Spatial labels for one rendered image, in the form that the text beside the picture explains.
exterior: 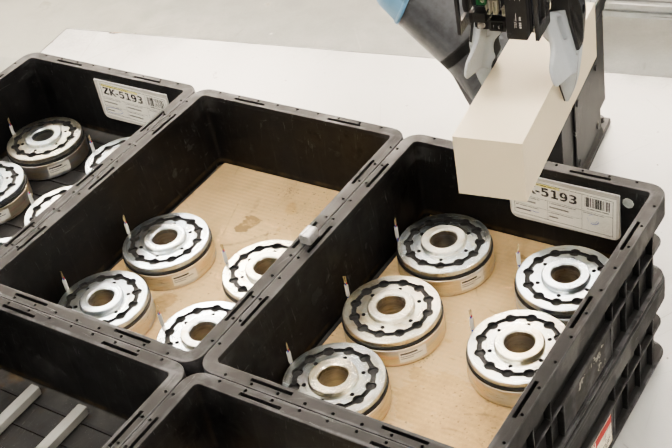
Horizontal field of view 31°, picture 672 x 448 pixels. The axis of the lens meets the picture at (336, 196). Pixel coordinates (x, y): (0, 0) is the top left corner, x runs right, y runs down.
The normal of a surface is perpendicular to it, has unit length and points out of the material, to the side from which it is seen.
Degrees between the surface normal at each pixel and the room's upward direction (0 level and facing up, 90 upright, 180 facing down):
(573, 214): 90
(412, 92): 0
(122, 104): 90
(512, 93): 0
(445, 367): 0
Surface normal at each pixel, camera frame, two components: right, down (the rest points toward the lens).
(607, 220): -0.53, 0.57
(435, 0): -0.06, 0.25
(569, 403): 0.83, 0.21
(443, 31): -0.29, 0.48
